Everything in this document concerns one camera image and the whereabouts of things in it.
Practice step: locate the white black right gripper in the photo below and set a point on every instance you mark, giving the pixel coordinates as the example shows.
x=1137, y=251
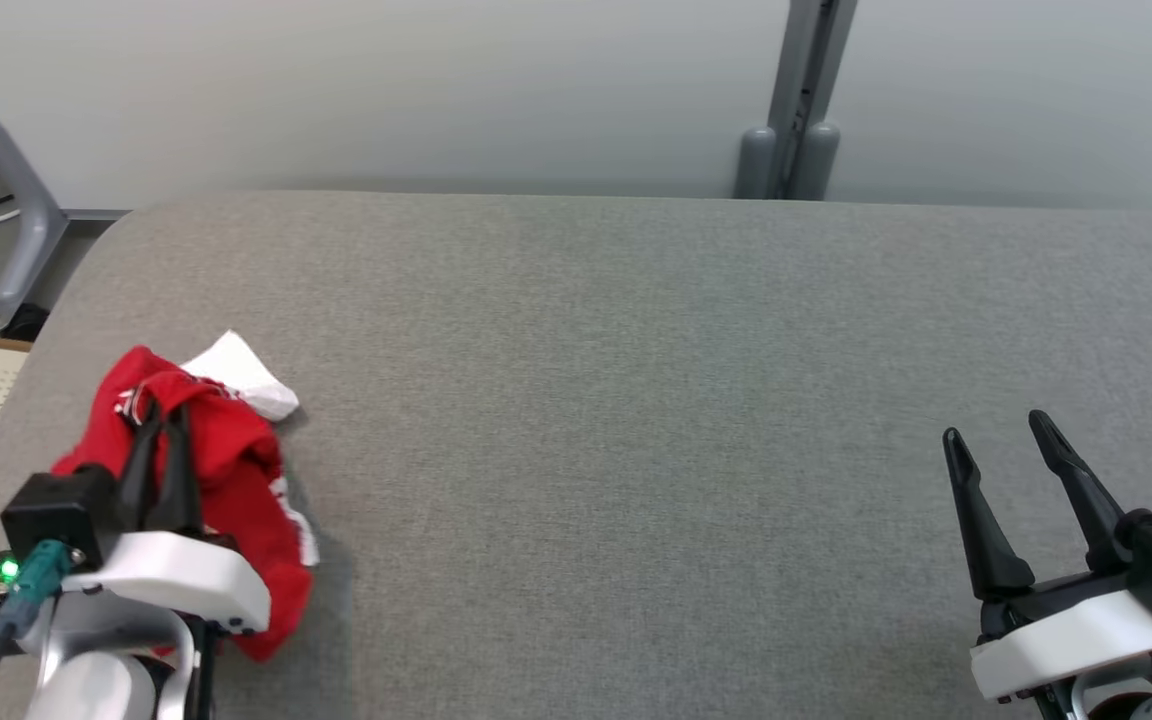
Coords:
x=1066, y=640

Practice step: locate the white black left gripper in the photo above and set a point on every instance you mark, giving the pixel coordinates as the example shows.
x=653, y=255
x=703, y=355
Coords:
x=176, y=585

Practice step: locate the red jersey with white sleeves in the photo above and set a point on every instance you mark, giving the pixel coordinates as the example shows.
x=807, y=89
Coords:
x=236, y=470

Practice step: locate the black caster wheel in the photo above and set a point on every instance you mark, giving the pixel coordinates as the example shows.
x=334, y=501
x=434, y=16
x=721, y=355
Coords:
x=28, y=322

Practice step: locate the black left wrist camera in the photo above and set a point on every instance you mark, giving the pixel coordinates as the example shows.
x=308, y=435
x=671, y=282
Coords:
x=56, y=510

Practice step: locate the grey tubular frame leg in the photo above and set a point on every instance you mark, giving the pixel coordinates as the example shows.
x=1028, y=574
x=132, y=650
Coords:
x=26, y=220

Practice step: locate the grey metal partition post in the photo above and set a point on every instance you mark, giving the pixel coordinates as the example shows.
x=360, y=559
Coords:
x=796, y=100

